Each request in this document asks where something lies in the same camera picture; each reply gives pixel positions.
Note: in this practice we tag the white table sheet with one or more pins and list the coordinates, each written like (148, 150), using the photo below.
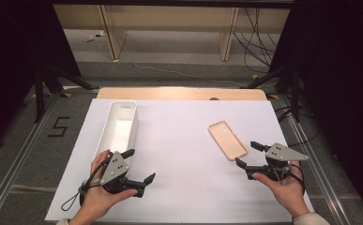
(185, 181)

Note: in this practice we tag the black curtain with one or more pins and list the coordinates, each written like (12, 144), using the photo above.
(10, 62)
(341, 78)

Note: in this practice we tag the person's right hand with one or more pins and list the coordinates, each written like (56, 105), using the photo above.
(290, 193)

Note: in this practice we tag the person's left hand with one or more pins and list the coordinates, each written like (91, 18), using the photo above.
(99, 200)

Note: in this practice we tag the beige phone case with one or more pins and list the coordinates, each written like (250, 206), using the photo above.
(227, 140)

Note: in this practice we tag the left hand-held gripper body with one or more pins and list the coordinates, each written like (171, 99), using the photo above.
(115, 168)

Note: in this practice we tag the white plastic storage bin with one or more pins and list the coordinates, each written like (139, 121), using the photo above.
(119, 128)

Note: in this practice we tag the yellow tape piece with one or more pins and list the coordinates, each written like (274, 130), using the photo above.
(255, 76)
(67, 95)
(274, 96)

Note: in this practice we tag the light wooden shelf unit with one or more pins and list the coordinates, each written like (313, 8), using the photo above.
(176, 18)

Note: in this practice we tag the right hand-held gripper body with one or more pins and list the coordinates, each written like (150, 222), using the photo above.
(282, 153)

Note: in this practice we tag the aluminium floor rail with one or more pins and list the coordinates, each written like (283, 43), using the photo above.
(313, 156)
(19, 150)

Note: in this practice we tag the small dark round table knob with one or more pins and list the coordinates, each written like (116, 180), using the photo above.
(214, 98)

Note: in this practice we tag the black tripod stand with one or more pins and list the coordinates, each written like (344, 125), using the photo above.
(294, 93)
(39, 93)

